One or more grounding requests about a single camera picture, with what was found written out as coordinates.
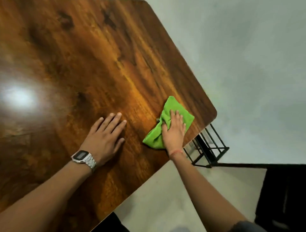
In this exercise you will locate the person's right hand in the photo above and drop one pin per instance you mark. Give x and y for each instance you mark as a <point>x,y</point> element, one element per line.
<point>173,136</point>

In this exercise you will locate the person's left hand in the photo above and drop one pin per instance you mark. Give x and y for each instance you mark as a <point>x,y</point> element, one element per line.
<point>102,142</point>

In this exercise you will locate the person's left thumb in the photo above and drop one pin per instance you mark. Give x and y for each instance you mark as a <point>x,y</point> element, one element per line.
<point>119,144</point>

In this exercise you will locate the person's left middle finger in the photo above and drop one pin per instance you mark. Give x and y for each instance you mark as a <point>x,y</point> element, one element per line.
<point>112,122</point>

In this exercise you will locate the person's left little finger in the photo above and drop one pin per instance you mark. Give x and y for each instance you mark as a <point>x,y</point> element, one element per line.
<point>96,124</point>

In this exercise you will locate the person's right thumb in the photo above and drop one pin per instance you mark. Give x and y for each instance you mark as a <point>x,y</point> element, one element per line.
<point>165,129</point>

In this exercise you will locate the green microfiber cloth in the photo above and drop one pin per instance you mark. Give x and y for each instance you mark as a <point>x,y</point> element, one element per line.
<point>167,119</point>

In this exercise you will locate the person's left forearm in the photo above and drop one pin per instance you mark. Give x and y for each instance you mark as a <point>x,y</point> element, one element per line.
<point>45,194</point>

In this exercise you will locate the person's right forearm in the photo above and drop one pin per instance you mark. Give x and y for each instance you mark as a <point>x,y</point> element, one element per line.
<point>208,196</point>

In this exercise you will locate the red thread wristband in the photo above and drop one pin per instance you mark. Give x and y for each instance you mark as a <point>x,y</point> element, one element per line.
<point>175,152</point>

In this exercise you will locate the silver digital wristwatch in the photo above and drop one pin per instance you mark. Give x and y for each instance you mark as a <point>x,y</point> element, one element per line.
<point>84,158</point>

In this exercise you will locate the person's dark trouser leg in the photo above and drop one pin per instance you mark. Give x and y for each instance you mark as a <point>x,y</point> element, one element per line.
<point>111,223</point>

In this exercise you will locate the person's grey sleeve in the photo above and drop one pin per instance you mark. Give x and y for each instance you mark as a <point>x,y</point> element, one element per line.
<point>247,227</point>

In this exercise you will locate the black metal table frame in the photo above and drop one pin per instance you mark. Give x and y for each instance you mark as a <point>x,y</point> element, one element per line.
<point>206,147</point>

